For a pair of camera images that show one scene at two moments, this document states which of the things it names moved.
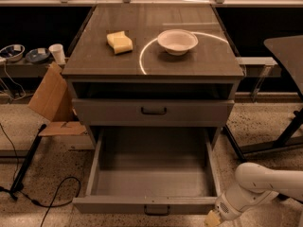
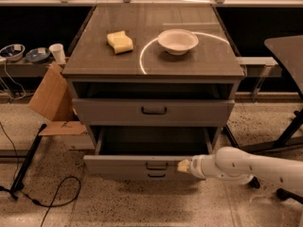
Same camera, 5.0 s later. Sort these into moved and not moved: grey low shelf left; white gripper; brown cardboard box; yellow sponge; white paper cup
Moved: white gripper
Not moved: brown cardboard box; yellow sponge; grey low shelf left; white paper cup
